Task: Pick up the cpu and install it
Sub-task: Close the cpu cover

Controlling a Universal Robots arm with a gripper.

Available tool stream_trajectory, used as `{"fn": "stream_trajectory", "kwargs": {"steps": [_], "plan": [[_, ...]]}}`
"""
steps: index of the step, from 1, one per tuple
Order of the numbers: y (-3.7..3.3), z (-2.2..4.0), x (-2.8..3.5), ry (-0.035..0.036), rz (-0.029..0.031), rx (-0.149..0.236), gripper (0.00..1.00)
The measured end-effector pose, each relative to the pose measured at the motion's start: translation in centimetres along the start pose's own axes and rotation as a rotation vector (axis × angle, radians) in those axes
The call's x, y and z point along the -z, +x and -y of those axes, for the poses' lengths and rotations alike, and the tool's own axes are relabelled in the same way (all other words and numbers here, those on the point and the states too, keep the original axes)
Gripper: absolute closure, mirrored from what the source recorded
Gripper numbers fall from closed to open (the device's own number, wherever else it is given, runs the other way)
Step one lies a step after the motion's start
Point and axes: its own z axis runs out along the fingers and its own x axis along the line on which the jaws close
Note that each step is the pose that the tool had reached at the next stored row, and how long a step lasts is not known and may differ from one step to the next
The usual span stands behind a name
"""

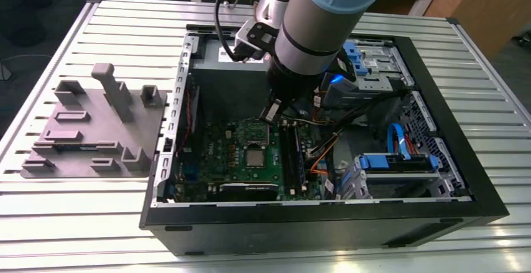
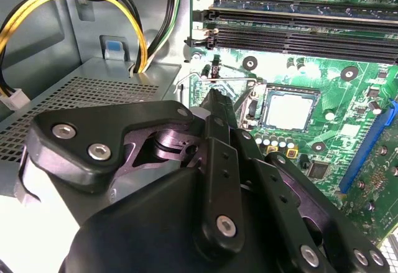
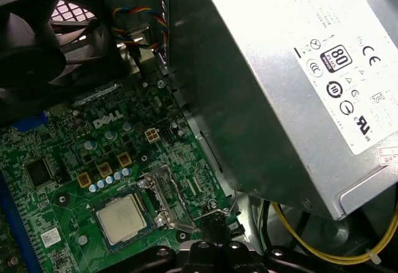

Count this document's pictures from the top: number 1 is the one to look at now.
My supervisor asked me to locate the metal disk bay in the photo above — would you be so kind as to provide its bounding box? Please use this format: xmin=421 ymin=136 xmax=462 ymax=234
xmin=343 ymin=153 xmax=462 ymax=201

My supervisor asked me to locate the silver CPU chip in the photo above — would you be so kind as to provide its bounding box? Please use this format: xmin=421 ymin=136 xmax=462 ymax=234
xmin=246 ymin=149 xmax=267 ymax=167

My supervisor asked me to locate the black graphics card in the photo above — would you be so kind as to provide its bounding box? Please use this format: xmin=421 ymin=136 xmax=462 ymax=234
xmin=207 ymin=181 xmax=281 ymax=202

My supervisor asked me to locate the black RAM slot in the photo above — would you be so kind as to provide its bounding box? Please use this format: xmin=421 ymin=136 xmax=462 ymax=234
xmin=282 ymin=121 xmax=301 ymax=193
xmin=289 ymin=121 xmax=306 ymax=193
xmin=277 ymin=121 xmax=295 ymax=193

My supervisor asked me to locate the black camera cable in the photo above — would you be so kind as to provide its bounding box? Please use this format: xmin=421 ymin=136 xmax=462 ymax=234
xmin=213 ymin=0 xmax=251 ymax=61

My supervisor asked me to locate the grey power supply unit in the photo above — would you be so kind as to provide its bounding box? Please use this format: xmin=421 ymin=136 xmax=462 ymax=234
xmin=189 ymin=39 xmax=271 ymax=121

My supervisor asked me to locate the blue data wire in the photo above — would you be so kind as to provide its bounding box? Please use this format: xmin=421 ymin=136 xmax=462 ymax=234
xmin=386 ymin=123 xmax=417 ymax=162

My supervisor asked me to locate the orange wire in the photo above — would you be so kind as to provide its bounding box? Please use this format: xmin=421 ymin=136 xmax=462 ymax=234
xmin=309 ymin=156 xmax=333 ymax=175

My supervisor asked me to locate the CPU socket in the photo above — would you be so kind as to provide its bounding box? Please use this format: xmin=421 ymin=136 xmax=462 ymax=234
xmin=243 ymin=147 xmax=269 ymax=170

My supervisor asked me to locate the wooden cabinet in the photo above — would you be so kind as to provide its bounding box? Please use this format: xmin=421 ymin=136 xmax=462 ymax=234
xmin=427 ymin=0 xmax=531 ymax=58

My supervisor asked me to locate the metal drive cage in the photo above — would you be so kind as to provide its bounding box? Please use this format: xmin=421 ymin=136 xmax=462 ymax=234
xmin=322 ymin=38 xmax=417 ymax=109

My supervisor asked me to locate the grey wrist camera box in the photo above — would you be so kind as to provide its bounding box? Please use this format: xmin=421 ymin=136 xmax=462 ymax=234
xmin=234 ymin=21 xmax=278 ymax=63

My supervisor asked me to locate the black PC case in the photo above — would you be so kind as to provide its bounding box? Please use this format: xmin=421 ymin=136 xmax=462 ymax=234
xmin=139 ymin=24 xmax=510 ymax=257

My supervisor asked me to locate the grey parts rack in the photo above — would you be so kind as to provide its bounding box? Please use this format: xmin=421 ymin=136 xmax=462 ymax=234
xmin=19 ymin=62 xmax=174 ymax=180

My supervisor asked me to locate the green motherboard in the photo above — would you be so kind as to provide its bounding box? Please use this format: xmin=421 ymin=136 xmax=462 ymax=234
xmin=170 ymin=111 xmax=329 ymax=202

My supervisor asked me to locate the hard disk in blue carrier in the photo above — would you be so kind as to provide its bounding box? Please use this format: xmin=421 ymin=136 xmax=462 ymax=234
xmin=359 ymin=152 xmax=441 ymax=174

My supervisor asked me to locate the blue plastic drive bracket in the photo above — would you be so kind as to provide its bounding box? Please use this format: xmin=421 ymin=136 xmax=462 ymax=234
xmin=343 ymin=40 xmax=371 ymax=76

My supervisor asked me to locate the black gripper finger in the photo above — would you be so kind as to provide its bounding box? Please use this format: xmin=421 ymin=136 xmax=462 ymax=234
xmin=259 ymin=98 xmax=281 ymax=121
xmin=269 ymin=98 xmax=289 ymax=123

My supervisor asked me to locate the black wire bundle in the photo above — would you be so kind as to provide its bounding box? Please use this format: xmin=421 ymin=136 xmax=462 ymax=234
xmin=323 ymin=88 xmax=417 ymax=140

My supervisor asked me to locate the metal socket cover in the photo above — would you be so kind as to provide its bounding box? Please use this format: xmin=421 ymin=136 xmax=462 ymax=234
xmin=242 ymin=119 xmax=271 ymax=148

